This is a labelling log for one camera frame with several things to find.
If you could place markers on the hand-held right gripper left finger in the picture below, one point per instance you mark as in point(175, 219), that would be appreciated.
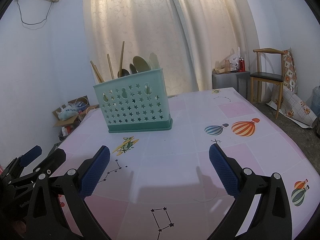
point(96, 172)

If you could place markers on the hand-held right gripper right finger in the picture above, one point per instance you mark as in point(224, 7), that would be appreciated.
point(222, 172)

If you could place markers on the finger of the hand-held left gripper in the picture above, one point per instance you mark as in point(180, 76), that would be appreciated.
point(31, 155)
point(56, 156)

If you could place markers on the teal plastic utensil holder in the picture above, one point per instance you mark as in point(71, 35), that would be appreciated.
point(132, 110)

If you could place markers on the pile of wooden chopsticks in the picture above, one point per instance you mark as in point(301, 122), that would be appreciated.
point(110, 67)

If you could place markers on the black bin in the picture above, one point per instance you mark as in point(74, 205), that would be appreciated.
point(62, 136)

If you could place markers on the cardboard box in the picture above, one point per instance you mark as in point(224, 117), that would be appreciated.
point(63, 122)

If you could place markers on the pale blue plastic bag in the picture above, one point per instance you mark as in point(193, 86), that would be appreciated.
point(67, 113)

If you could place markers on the pink printed tablecloth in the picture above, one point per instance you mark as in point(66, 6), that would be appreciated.
point(175, 180)

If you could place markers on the grey cabinet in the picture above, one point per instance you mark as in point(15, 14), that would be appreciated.
point(230, 82)

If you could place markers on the tan paper roll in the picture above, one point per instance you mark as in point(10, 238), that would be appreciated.
point(218, 70)

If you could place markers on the wooden chair with dark seat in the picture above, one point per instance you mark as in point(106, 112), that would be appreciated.
point(266, 76)

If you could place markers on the tan bottle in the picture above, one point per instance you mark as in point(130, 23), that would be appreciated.
point(227, 66)

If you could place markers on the red bottle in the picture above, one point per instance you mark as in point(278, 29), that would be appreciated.
point(241, 65)

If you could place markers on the white plastic bag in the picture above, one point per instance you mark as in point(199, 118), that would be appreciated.
point(235, 60)

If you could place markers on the blue water jug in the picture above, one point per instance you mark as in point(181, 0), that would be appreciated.
point(316, 97)

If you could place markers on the rolled floral sheet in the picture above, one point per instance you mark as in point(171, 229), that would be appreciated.
point(290, 72)

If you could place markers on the cream patterned curtain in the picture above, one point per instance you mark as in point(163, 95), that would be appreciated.
point(137, 25)
point(220, 30)

